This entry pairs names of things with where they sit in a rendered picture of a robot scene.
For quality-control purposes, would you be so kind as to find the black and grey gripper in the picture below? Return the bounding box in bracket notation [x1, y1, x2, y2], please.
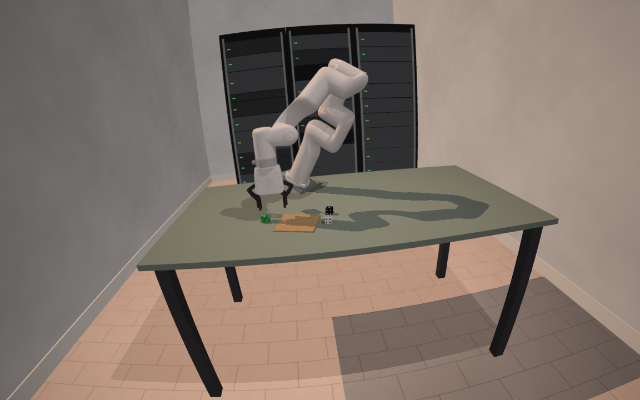
[247, 164, 293, 211]

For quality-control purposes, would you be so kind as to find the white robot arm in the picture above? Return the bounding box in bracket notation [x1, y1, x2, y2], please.
[252, 58, 368, 187]

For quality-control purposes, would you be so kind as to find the tan mat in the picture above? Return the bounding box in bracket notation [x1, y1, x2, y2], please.
[273, 214, 320, 232]

